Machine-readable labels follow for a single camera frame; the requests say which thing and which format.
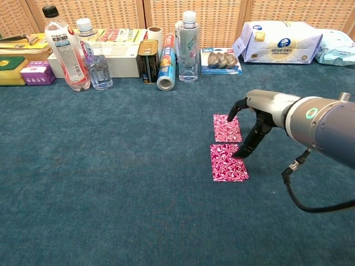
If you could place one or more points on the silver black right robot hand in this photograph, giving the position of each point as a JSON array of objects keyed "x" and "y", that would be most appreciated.
[{"x": 269, "y": 108}]

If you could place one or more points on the pink patterned packet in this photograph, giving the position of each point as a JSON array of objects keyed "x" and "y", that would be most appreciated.
[
  {"x": 227, "y": 169},
  {"x": 224, "y": 133}
]

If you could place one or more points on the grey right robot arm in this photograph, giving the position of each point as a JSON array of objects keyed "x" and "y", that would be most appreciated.
[{"x": 332, "y": 130}]

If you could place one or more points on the white tissue pack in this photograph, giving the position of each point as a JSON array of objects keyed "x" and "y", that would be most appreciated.
[{"x": 283, "y": 41}]

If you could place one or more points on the blue blister pack of hooks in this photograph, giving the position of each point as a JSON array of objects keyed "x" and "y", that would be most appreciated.
[{"x": 219, "y": 61}]

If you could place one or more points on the light blue wet wipes pack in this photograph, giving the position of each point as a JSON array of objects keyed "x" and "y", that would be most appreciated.
[{"x": 338, "y": 47}]

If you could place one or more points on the tall clear bottle white cap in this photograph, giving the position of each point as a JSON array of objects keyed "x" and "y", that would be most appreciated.
[{"x": 188, "y": 55}]

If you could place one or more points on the woven rattan folding screen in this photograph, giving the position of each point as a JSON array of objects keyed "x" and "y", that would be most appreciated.
[{"x": 216, "y": 16}]

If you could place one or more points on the blue plastic wrap box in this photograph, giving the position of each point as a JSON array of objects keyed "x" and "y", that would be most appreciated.
[{"x": 166, "y": 66}]

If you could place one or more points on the long white carton box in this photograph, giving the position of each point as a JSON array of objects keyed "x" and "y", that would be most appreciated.
[{"x": 122, "y": 63}]

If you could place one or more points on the teal felt table mat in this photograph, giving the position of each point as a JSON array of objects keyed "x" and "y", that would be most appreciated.
[{"x": 111, "y": 166}]

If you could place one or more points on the small clear water bottle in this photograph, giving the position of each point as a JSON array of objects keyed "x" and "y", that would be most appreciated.
[{"x": 100, "y": 72}]

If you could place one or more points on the pink drink bottle black cap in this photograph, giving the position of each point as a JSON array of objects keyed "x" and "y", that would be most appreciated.
[{"x": 69, "y": 61}]

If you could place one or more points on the small purple box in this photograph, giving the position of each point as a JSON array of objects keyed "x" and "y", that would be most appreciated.
[{"x": 36, "y": 74}]

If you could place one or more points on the yellow razor blister package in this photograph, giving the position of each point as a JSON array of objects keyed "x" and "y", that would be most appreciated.
[{"x": 16, "y": 45}]

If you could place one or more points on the green yellow scouring sponge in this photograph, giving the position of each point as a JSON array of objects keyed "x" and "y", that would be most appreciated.
[{"x": 11, "y": 69}]

